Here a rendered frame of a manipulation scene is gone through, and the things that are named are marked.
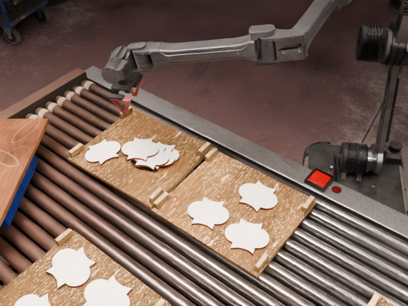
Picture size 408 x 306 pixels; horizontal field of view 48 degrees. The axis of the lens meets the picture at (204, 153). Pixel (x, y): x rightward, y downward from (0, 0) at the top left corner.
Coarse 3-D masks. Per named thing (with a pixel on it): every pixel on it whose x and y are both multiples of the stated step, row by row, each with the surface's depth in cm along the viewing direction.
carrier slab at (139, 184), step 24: (120, 120) 183; (144, 120) 182; (120, 144) 172; (168, 144) 171; (192, 144) 171; (96, 168) 164; (120, 168) 163; (144, 168) 163; (168, 168) 162; (192, 168) 163; (144, 192) 154; (168, 192) 156
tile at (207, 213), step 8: (208, 200) 149; (192, 208) 147; (200, 208) 147; (208, 208) 147; (216, 208) 147; (224, 208) 147; (192, 216) 145; (200, 216) 145; (208, 216) 145; (216, 216) 144; (224, 216) 144; (192, 224) 143; (200, 224) 143; (208, 224) 142; (216, 224) 142
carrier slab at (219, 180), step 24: (216, 168) 161; (240, 168) 161; (192, 192) 153; (216, 192) 153; (288, 192) 152; (168, 216) 147; (240, 216) 145; (264, 216) 145; (288, 216) 144; (216, 240) 139; (240, 264) 133
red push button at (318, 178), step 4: (316, 172) 159; (320, 172) 159; (312, 176) 157; (316, 176) 157; (320, 176) 157; (324, 176) 157; (328, 176) 157; (312, 180) 156; (316, 180) 156; (320, 180) 156; (324, 180) 156; (328, 180) 156; (320, 184) 155; (324, 184) 155
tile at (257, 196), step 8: (248, 184) 154; (256, 184) 154; (240, 192) 151; (248, 192) 151; (256, 192) 151; (264, 192) 151; (272, 192) 151; (240, 200) 149; (248, 200) 149; (256, 200) 148; (264, 200) 148; (272, 200) 148; (256, 208) 146; (264, 208) 146; (272, 208) 147
